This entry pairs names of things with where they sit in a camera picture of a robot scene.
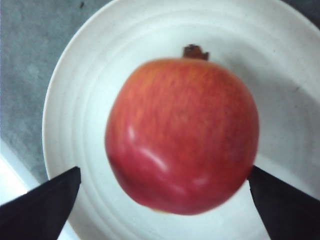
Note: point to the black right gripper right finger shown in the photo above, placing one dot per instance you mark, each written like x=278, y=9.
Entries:
x=287, y=213

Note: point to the white plate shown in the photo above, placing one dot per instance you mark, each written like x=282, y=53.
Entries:
x=274, y=47

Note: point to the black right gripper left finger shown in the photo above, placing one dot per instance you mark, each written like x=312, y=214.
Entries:
x=40, y=213

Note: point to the red pomegranate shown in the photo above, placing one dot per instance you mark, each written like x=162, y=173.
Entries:
x=181, y=133

